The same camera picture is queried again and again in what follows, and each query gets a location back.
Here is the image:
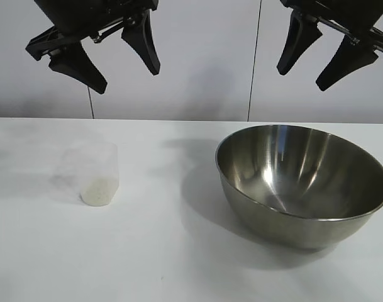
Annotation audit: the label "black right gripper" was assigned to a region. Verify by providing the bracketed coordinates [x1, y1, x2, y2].
[276, 0, 383, 92]

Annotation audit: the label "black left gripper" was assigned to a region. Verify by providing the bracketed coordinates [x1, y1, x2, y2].
[25, 0, 162, 94]

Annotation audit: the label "clear plastic measuring cup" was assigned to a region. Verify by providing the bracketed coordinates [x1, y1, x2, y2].
[60, 141, 121, 208]

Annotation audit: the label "stainless steel mixing bowl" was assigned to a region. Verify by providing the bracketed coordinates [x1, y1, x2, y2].
[214, 124, 383, 251]

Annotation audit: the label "white rice grains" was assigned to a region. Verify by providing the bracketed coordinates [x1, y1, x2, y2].
[80, 176, 116, 208]

